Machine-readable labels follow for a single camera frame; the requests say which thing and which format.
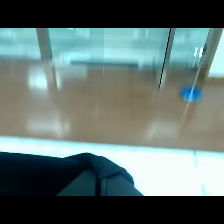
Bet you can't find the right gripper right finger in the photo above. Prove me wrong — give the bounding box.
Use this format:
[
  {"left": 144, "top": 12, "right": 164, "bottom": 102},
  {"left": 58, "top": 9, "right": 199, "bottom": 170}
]
[{"left": 100, "top": 173, "right": 145, "bottom": 197}]

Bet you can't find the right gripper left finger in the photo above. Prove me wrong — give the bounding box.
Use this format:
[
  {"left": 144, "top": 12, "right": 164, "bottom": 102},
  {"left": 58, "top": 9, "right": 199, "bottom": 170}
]
[{"left": 55, "top": 168, "right": 101, "bottom": 197}]

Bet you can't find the black garment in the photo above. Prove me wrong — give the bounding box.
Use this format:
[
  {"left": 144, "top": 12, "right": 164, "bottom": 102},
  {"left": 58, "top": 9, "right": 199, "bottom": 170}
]
[{"left": 0, "top": 151, "right": 136, "bottom": 197}]

